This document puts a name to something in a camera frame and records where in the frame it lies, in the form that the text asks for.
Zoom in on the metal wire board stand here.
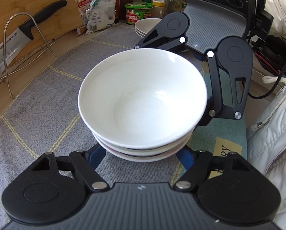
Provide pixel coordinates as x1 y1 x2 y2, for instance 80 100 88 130
0 12 58 99

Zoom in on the white fruit plate back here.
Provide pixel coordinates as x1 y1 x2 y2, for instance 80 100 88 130
135 18 162 34

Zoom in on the white floral bowl back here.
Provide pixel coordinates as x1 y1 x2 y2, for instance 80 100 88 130
78 48 207 150

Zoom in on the clear bottle red cap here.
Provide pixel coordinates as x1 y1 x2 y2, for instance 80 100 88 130
163 0 183 17

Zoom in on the white floral bowl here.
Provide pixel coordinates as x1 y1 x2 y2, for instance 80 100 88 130
93 130 192 156
78 48 207 150

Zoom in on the white seasoning bag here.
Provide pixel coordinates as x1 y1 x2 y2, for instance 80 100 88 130
86 0 116 34

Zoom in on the plain white bowl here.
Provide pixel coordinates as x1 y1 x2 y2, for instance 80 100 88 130
97 141 189 163

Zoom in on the bamboo cutting board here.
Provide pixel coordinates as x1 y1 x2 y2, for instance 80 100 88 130
0 0 82 59

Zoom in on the yellow lid spice jar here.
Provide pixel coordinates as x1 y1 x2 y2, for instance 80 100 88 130
152 0 165 18

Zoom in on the white plate with stain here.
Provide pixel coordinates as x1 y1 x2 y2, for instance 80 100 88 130
135 31 146 38

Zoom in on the grey checked dish towel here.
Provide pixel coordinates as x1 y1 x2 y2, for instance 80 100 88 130
0 23 247 229

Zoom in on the white fruit plate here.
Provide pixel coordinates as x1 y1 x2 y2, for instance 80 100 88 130
135 18 162 34
135 28 147 35

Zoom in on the black handled santoku knife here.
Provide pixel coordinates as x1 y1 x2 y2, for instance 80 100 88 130
0 0 67 75

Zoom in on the white floral bowl front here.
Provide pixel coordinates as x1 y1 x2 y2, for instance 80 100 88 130
93 130 192 156

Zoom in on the red clipped snack bag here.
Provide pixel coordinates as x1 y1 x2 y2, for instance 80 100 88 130
76 0 92 36

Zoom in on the white jacket with drawstring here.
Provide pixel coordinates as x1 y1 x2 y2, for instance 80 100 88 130
247 0 286 229

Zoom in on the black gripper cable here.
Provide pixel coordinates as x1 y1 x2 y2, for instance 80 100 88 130
247 50 286 100

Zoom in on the green lid sauce jar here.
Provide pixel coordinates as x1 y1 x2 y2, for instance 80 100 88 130
124 2 153 25

